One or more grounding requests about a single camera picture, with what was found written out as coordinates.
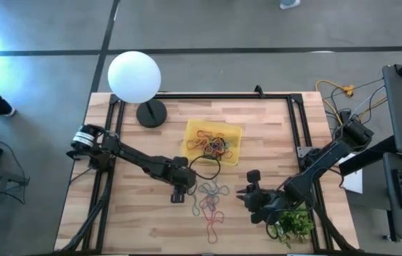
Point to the yellow rubber band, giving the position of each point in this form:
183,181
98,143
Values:
209,138

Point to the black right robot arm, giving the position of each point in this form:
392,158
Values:
321,165

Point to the yellow translucent plastic bin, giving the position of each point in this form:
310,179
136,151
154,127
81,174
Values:
234,129

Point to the white paper sheet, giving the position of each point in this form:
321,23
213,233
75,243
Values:
353,179

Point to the blue rubber band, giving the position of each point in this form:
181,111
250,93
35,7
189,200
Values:
215,190
196,212
222,145

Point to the black diagonal beam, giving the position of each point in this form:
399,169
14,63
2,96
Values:
368,158

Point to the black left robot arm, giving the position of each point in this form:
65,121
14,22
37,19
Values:
140,160

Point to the black table clamp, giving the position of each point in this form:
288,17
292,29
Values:
258,90

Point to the green potted plant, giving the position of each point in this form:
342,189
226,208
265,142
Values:
298,227

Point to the black aluminium table frame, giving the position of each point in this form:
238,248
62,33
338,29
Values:
204,96

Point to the long red rubber band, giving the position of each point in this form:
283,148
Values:
212,242

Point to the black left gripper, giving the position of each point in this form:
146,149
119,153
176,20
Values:
179,176

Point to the black wavy hair band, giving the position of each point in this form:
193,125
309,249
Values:
209,155

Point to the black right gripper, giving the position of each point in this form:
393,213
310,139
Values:
264,201

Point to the black power adapter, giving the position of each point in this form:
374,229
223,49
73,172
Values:
345,115

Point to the white globe table lamp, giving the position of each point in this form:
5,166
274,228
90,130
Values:
134,76

